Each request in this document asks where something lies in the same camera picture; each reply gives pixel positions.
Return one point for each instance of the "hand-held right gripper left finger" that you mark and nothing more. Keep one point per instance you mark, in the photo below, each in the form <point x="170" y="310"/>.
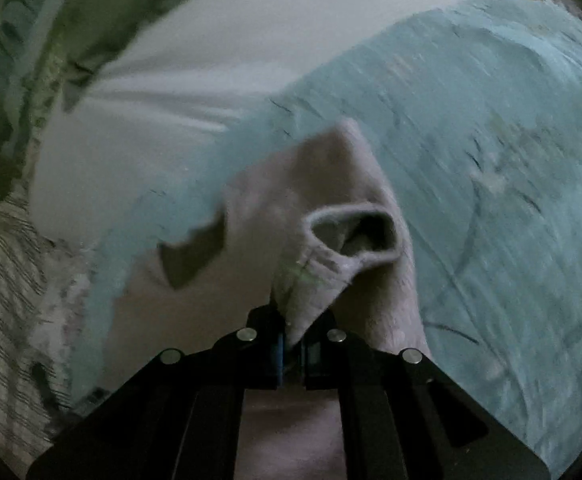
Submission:
<point x="279" y="360"/>

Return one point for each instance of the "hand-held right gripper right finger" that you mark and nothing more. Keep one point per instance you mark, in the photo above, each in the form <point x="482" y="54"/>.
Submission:
<point x="314" y="356"/>

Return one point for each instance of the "plaid bed sheet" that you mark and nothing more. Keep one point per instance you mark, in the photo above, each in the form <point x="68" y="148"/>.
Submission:
<point x="1" y="310"/>

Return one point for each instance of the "dark green floral cloth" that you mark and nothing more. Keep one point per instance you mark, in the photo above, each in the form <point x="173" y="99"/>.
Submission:
<point x="6" y="85"/>

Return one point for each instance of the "green quilt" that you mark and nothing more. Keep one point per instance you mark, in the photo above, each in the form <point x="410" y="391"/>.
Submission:
<point x="136" y="10"/>

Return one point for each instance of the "white floral pillow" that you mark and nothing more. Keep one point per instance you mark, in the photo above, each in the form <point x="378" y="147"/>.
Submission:
<point x="66" y="300"/>

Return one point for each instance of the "teal floral blanket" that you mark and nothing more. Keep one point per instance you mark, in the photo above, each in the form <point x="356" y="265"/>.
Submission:
<point x="471" y="160"/>

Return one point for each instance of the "white striped pillow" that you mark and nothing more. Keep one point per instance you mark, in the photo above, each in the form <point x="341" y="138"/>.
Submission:
<point x="221" y="60"/>

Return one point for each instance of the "gray sweatshirt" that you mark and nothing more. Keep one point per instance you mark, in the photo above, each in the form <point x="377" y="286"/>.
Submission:
<point x="271" y="210"/>

